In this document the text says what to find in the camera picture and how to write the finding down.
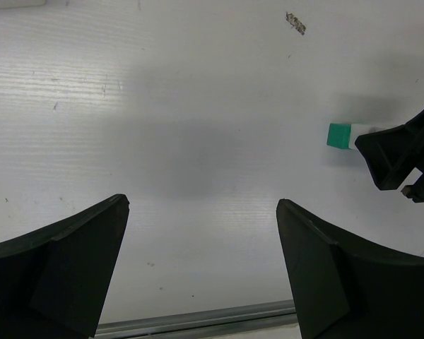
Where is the white perforated box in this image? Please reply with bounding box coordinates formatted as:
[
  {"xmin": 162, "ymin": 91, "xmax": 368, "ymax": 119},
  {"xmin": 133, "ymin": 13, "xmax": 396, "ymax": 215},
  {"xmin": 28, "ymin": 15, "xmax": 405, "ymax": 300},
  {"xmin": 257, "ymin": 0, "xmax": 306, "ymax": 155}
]
[{"xmin": 0, "ymin": 0, "xmax": 47, "ymax": 9}]

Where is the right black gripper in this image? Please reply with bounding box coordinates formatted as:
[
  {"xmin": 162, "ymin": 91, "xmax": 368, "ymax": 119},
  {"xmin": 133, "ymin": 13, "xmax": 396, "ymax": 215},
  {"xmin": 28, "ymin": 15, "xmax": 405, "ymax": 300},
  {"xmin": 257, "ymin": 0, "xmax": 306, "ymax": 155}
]
[{"xmin": 355, "ymin": 110, "xmax": 424, "ymax": 203}]

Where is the plain white block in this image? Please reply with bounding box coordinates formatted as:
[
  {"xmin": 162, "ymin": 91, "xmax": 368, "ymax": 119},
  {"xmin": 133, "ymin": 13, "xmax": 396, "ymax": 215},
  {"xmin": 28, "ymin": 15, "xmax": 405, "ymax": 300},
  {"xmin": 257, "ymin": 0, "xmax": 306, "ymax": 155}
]
[{"xmin": 348, "ymin": 124, "xmax": 381, "ymax": 150}]

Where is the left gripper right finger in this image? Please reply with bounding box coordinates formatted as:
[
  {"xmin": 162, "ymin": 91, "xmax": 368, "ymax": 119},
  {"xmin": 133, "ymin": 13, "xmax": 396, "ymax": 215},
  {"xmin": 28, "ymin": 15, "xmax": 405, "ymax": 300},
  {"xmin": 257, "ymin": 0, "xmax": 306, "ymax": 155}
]
[{"xmin": 276, "ymin": 199, "xmax": 424, "ymax": 338}]

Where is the front aluminium rail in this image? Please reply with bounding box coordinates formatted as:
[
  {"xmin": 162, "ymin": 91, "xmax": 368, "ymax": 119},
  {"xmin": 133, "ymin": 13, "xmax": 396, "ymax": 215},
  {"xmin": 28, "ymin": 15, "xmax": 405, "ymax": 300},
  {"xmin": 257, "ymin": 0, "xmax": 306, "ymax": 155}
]
[{"xmin": 95, "ymin": 300, "xmax": 298, "ymax": 338}]

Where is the dark green H block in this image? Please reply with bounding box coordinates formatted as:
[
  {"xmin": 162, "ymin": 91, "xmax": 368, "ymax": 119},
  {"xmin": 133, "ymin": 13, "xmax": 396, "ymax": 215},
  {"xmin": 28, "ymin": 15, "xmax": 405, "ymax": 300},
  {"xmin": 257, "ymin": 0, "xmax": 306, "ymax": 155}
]
[{"xmin": 326, "ymin": 123, "xmax": 351, "ymax": 150}]

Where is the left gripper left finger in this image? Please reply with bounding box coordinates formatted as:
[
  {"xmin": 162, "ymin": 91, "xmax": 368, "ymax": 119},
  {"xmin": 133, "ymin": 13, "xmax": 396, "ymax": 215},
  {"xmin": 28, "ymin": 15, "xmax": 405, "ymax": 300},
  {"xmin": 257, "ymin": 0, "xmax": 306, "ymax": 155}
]
[{"xmin": 0, "ymin": 194, "xmax": 129, "ymax": 338}]

